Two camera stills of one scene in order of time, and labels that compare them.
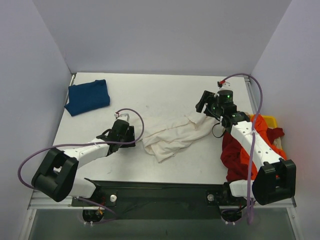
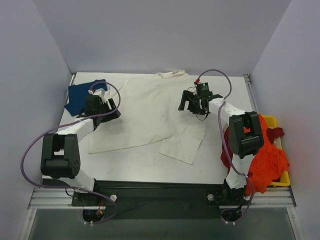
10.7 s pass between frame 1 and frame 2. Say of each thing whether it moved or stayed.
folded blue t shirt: stayed
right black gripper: moved
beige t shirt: stayed
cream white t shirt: moved
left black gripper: moved
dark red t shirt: stayed
